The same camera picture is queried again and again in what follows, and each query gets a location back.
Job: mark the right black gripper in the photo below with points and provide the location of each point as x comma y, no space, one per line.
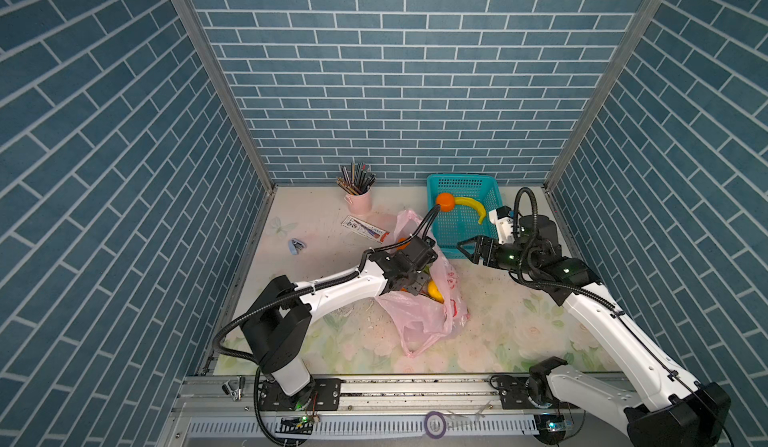
480,246

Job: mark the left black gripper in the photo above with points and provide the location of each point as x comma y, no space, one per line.
419,286

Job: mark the yellow lemon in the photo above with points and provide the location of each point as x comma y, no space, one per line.
434,293

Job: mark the pink plastic bag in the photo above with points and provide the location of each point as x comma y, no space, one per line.
420,321

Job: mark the orange fruit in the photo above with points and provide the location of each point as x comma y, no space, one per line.
402,243
445,201

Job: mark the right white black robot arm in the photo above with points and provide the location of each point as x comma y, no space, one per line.
668,405

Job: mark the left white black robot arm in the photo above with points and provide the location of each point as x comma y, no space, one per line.
278,321

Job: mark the yellow banana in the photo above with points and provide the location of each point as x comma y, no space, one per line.
477,206

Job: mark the white pencil box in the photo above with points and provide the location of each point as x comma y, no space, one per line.
365,229

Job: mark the pink pencil cup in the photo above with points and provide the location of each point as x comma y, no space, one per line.
359,204

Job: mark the small blue clip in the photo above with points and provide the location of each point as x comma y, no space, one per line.
296,246

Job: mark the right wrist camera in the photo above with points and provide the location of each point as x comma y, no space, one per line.
502,219

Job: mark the aluminium mounting rail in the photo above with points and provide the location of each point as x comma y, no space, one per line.
380,410

